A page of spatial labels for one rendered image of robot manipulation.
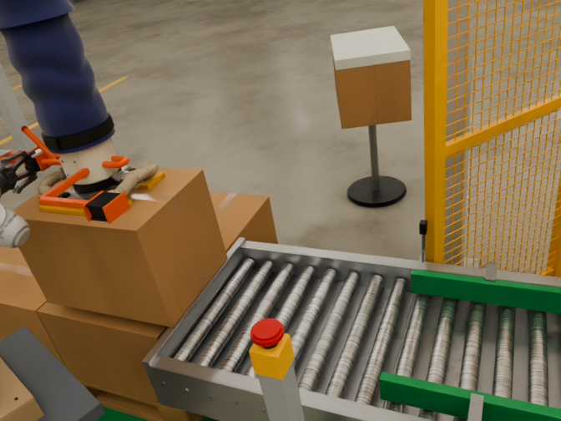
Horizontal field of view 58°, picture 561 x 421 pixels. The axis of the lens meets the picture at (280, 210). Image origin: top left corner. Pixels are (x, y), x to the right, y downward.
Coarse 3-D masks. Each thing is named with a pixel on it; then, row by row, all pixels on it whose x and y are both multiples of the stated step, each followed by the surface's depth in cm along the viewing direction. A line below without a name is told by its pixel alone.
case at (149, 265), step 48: (144, 192) 174; (192, 192) 177; (48, 240) 173; (96, 240) 162; (144, 240) 156; (192, 240) 179; (48, 288) 191; (96, 288) 178; (144, 288) 166; (192, 288) 181
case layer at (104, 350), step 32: (224, 224) 238; (256, 224) 244; (0, 256) 244; (0, 288) 220; (32, 288) 217; (0, 320) 220; (32, 320) 208; (64, 320) 198; (96, 320) 192; (128, 320) 189; (64, 352) 212; (96, 352) 201; (128, 352) 192; (96, 384) 217; (128, 384) 206
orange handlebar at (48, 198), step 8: (48, 160) 177; (56, 160) 176; (112, 160) 169; (120, 160) 165; (128, 160) 166; (72, 176) 160; (80, 176) 162; (64, 184) 157; (72, 184) 159; (48, 192) 152; (56, 192) 154; (40, 200) 149; (48, 200) 148; (56, 200) 146; (64, 200) 145; (72, 200) 144; (80, 200) 143; (80, 208) 143
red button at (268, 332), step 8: (264, 320) 106; (272, 320) 105; (256, 328) 104; (264, 328) 104; (272, 328) 103; (280, 328) 104; (256, 336) 102; (264, 336) 102; (272, 336) 102; (280, 336) 102; (256, 344) 102; (264, 344) 101; (272, 344) 102
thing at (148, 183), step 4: (132, 168) 181; (156, 172) 182; (160, 172) 181; (152, 176) 179; (156, 176) 179; (160, 176) 180; (164, 176) 182; (140, 180) 177; (144, 180) 176; (148, 180) 177; (152, 180) 176; (156, 180) 178; (140, 184) 176; (144, 184) 175; (148, 184) 175; (152, 184) 176; (140, 188) 176; (144, 188) 175; (148, 188) 175
